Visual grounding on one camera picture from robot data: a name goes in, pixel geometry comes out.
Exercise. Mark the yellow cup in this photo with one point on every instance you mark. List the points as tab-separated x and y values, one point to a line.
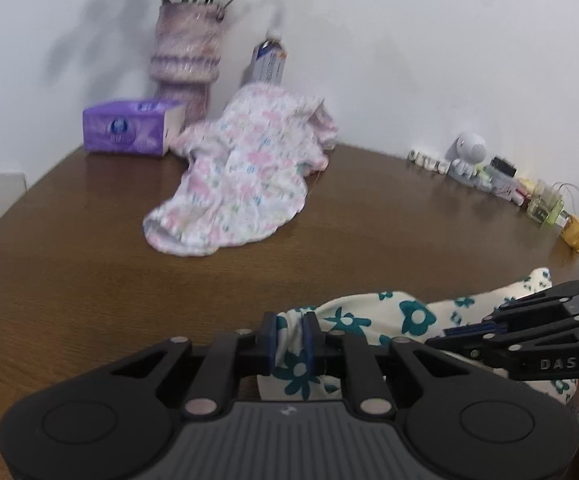
575	234

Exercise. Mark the pink floral garment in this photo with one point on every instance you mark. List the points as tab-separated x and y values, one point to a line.
239	175

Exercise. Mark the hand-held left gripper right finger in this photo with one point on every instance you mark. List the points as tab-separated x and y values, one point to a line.
312	345

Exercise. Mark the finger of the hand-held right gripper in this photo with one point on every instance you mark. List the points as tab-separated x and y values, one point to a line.
474	331
474	347

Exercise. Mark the tea bottle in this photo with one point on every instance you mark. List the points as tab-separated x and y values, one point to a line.
267	62

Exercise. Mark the pink ceramic vase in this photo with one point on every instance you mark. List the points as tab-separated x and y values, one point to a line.
187	50

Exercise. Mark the decorated tin box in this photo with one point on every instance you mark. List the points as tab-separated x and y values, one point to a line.
499	180

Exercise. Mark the purple tissue box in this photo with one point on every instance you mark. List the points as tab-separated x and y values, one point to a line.
119	127

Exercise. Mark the cream garment with teal flowers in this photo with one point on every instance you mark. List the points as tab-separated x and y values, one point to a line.
369	315

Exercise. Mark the white robot-shaped speaker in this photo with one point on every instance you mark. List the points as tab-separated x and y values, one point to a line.
467	152

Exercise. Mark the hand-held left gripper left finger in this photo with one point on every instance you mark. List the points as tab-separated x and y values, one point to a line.
268	345

